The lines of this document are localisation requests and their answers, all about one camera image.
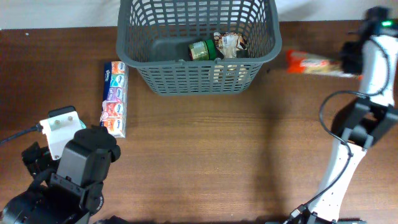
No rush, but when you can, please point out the colourful tissue pack box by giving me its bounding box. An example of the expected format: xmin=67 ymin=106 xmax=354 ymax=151
xmin=100 ymin=61 xmax=129 ymax=138

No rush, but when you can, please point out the orange spaghetti packet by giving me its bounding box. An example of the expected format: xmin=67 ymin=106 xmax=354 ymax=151
xmin=286 ymin=50 xmax=363 ymax=80

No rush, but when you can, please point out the beige snack bag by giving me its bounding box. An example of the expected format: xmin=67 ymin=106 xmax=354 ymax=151
xmin=213 ymin=32 xmax=247 ymax=82

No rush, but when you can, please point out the grey plastic basket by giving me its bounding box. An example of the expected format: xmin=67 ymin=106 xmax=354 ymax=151
xmin=116 ymin=0 xmax=282 ymax=96

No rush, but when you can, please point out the green lid glass jar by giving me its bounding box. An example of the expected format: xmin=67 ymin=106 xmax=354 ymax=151
xmin=188 ymin=39 xmax=217 ymax=60

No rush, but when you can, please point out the mint green packet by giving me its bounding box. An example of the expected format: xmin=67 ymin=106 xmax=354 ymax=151
xmin=79 ymin=120 xmax=86 ymax=129

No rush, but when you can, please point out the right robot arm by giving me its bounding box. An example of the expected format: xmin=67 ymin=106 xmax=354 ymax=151
xmin=286 ymin=6 xmax=397 ymax=223

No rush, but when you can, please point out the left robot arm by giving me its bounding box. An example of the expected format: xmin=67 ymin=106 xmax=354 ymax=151
xmin=1 ymin=126 xmax=121 ymax=223

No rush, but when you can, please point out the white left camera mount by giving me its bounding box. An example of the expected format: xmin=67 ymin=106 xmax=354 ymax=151
xmin=39 ymin=111 xmax=82 ymax=161

